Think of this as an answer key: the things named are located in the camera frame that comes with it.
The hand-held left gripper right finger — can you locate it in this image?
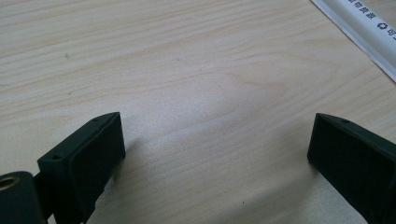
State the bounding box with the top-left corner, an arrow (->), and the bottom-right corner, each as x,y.
306,112 -> 396,224

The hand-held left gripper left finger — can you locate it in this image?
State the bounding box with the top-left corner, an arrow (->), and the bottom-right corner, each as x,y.
36,111 -> 126,224

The white plastic packet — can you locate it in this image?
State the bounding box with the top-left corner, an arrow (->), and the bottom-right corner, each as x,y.
311,0 -> 396,82

